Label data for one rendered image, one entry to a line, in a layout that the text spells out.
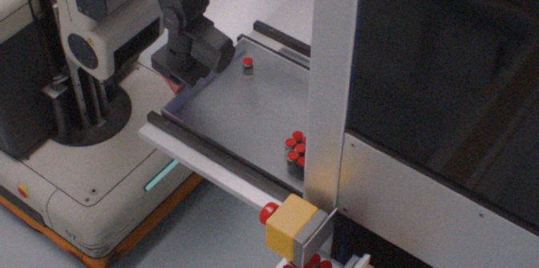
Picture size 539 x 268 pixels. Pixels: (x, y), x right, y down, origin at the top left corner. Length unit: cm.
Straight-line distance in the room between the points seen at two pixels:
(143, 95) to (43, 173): 40
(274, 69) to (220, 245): 91
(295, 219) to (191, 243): 125
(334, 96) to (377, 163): 12
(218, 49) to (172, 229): 119
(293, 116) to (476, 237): 58
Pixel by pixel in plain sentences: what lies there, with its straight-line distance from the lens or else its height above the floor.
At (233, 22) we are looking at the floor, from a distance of 316.
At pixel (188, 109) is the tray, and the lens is 163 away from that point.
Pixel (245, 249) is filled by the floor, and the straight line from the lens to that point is 247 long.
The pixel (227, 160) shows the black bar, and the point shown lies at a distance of 151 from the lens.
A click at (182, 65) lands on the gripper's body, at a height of 102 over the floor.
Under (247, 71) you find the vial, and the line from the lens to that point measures 166.
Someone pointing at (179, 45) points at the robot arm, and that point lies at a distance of 147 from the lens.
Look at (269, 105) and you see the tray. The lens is 163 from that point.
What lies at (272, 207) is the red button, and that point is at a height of 101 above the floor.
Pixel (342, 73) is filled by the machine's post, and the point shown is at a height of 131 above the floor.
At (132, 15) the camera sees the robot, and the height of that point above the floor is 80.
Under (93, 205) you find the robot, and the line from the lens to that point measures 226.
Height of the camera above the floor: 206
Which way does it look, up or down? 48 degrees down
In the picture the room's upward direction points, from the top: straight up
